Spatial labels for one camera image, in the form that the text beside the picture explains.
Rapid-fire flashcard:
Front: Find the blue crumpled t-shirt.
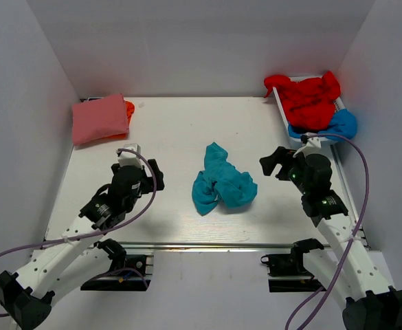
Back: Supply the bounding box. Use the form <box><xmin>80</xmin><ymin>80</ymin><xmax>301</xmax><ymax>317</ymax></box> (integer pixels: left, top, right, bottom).
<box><xmin>287</xmin><ymin>109</ymin><xmax>358</xmax><ymax>142</ymax></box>

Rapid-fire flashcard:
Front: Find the white plastic basket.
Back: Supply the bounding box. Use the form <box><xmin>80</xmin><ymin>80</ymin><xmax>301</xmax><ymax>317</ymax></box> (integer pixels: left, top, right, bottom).
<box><xmin>271</xmin><ymin>76</ymin><xmax>345</xmax><ymax>149</ymax></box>

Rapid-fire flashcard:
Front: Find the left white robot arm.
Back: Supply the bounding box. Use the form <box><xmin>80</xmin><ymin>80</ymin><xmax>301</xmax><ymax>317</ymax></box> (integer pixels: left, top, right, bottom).
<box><xmin>0</xmin><ymin>156</ymin><xmax>164</xmax><ymax>329</ymax></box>

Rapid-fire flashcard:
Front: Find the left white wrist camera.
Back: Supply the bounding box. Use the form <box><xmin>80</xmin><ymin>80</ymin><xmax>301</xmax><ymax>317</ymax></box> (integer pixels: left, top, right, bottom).
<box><xmin>117</xmin><ymin>143</ymin><xmax>142</xmax><ymax>168</ymax></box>

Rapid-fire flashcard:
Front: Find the folded orange t-shirt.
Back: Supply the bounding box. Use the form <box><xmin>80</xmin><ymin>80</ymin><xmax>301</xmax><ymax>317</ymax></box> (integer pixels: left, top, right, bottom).
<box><xmin>105</xmin><ymin>100</ymin><xmax>135</xmax><ymax>140</ymax></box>

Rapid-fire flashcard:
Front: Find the aluminium table rail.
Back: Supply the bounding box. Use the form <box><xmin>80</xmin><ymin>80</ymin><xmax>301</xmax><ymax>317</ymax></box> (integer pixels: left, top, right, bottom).
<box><xmin>41</xmin><ymin>240</ymin><xmax>372</xmax><ymax>252</ymax></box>

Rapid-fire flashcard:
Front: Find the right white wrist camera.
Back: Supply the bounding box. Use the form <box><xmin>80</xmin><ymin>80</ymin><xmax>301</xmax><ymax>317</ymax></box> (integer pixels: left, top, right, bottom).
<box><xmin>293</xmin><ymin>135</ymin><xmax>322</xmax><ymax>157</ymax></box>

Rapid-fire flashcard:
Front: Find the folded pink t-shirt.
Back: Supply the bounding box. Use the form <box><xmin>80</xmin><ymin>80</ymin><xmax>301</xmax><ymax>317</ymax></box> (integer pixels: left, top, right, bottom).
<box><xmin>72</xmin><ymin>93</ymin><xmax>129</xmax><ymax>146</ymax></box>

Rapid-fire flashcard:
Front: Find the red crumpled t-shirt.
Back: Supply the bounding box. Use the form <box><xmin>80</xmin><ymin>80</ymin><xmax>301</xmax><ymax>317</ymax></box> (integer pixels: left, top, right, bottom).
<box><xmin>264</xmin><ymin>71</ymin><xmax>341</xmax><ymax>132</ymax></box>

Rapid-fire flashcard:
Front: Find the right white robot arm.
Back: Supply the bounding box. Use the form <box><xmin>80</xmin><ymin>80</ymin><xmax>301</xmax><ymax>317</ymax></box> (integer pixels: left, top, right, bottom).
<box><xmin>260</xmin><ymin>146</ymin><xmax>402</xmax><ymax>329</ymax></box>

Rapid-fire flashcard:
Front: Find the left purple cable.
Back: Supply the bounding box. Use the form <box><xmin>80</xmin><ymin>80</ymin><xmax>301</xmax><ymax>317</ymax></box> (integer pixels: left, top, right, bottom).
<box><xmin>0</xmin><ymin>147</ymin><xmax>158</xmax><ymax>317</ymax></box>

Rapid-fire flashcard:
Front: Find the teal t-shirt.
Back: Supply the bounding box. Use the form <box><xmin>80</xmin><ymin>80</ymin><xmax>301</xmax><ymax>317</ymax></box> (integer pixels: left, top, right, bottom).
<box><xmin>192</xmin><ymin>142</ymin><xmax>258</xmax><ymax>216</ymax></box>

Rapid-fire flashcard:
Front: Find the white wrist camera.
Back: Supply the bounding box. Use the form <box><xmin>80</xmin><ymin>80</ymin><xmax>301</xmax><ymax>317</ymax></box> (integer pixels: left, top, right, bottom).
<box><xmin>293</xmin><ymin>135</ymin><xmax>322</xmax><ymax>157</ymax></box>
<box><xmin>117</xmin><ymin>143</ymin><xmax>142</xmax><ymax>168</ymax></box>

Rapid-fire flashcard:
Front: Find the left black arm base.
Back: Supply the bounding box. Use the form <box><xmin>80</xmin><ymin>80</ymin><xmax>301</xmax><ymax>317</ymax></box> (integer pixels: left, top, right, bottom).
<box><xmin>80</xmin><ymin>239</ymin><xmax>153</xmax><ymax>292</ymax></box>

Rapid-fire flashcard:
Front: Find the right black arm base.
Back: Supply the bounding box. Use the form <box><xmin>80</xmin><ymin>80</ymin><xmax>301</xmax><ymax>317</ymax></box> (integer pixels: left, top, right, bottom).
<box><xmin>260</xmin><ymin>239</ymin><xmax>324</xmax><ymax>293</ymax></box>

